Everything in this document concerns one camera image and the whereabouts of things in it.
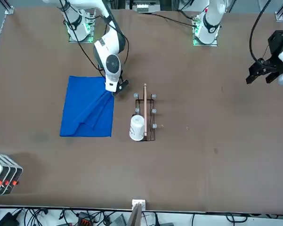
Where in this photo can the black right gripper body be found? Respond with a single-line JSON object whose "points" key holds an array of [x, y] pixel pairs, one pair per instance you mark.
{"points": [[116, 92]]}

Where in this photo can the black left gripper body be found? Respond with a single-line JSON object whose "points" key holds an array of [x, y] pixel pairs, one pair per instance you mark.
{"points": [[276, 42]]}

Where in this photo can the blue towel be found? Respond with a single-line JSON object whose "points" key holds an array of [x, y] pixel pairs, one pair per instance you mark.
{"points": [[75, 106]]}

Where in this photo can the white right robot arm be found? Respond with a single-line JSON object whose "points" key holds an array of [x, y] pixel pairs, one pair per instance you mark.
{"points": [[110, 63]]}

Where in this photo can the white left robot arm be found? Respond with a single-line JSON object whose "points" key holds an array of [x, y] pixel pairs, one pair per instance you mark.
{"points": [[210, 23]]}

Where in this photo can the white smiley face cup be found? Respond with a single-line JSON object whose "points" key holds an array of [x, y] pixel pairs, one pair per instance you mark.
{"points": [[136, 128]]}

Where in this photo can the white power strip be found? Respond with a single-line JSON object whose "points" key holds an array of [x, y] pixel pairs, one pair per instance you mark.
{"points": [[143, 8]]}

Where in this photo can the black hub with red ports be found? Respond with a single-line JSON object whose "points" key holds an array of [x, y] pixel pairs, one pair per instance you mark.
{"points": [[86, 221]]}

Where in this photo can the aluminium corner bracket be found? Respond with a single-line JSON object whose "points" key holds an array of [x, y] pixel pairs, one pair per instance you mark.
{"points": [[9, 9], [280, 14]]}

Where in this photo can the aluminium profile post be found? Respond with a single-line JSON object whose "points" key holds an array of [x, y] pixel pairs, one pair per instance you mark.
{"points": [[135, 216]]}

